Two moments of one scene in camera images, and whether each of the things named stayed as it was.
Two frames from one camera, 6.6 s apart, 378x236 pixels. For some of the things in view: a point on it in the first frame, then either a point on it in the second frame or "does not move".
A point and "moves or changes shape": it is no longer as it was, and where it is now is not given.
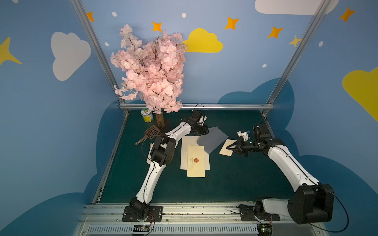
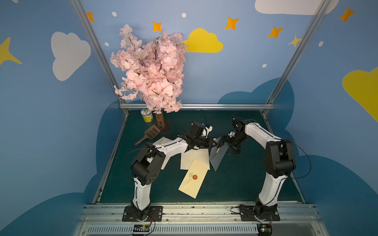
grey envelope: (212, 139) moves or changes shape
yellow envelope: (195, 161) moves or changes shape
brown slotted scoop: (150, 133) does not move
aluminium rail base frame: (102, 219) does not move
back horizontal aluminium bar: (207, 104) does not move
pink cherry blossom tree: (153, 70) does not move
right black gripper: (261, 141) → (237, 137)
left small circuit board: (141, 229) does not move
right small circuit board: (265, 229) does not move
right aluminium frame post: (320, 11) does not move
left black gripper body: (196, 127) → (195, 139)
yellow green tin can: (147, 115) does not move
